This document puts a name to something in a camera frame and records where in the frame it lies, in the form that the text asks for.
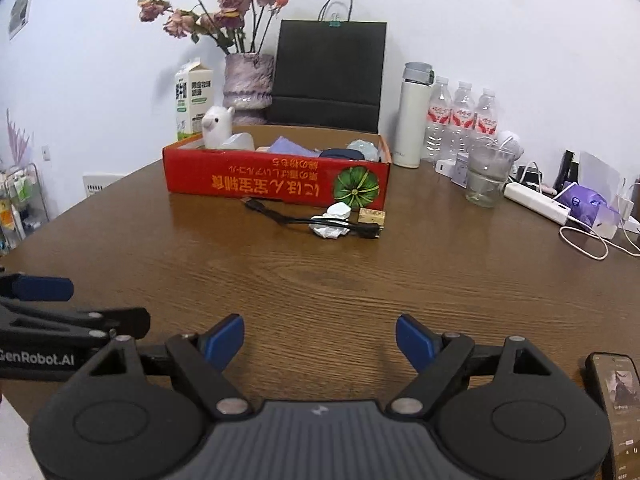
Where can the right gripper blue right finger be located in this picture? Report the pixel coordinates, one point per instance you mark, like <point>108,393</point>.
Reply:
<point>415,342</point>

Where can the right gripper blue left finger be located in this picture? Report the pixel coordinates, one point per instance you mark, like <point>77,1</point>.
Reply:
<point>222,342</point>

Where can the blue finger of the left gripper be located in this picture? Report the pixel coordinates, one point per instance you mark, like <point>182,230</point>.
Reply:
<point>40,288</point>

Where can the small yellow box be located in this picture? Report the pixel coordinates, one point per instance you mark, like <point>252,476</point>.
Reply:
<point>371,216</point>

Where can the white wrapper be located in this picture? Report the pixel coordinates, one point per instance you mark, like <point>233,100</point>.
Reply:
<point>328,228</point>

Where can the iridescent glitter bag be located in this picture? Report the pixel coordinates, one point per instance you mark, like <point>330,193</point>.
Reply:
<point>367,149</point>

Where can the purple knit pouch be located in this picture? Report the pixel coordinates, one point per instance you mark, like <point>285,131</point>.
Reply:
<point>284,146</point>

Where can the navy blue zip case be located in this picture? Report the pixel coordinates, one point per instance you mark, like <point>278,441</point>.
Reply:
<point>342,153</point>

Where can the alpaca plush toy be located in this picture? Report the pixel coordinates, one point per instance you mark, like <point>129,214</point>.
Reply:
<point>217,126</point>

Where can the translucent plastic container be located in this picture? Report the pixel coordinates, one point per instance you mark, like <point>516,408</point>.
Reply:
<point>241,141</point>

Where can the metal storage rack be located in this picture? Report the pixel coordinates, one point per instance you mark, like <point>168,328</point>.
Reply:
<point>23,208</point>

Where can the white earbud case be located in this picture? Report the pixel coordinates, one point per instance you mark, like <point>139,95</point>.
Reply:
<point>339,210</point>

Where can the white charger adapter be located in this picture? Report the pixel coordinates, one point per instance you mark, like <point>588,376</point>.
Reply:
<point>445,167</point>

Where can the white power strip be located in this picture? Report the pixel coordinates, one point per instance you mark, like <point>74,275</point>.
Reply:
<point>537,202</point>

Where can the small white tin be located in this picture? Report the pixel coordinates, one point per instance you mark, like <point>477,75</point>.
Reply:
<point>459,174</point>

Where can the red cardboard box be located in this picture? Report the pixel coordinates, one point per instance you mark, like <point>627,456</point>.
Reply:
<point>315,181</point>

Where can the clear glass cup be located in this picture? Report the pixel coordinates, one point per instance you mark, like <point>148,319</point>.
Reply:
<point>489,166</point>

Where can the smartphone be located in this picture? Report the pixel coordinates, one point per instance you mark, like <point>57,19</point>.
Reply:
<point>613,381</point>

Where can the white thermos bottle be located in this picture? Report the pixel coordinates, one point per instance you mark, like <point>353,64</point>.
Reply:
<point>415,94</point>

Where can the water bottle left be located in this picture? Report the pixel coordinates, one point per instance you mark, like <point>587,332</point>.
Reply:
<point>438,118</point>

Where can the water bottle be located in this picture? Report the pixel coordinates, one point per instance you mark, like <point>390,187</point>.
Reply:
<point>486,116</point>
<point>462,117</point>
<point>438,118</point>

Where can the purple package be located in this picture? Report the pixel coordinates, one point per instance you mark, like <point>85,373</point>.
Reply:
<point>589,207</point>

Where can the black cosmetic tubes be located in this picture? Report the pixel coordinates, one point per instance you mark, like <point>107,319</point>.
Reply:
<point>567,171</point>

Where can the water bottle middle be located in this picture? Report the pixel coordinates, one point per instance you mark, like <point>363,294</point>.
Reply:
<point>462,117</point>

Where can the water bottle right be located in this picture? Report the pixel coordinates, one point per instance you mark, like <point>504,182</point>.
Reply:
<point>486,116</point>

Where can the milk carton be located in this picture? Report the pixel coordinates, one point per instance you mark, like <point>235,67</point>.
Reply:
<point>193,97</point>

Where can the purple flower vase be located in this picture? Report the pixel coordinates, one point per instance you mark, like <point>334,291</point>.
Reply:
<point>248,82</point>

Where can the black paper bag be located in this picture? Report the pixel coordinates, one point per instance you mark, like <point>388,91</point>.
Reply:
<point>329,71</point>

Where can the dried pink flowers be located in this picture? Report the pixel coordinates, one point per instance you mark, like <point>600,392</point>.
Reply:
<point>235,26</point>

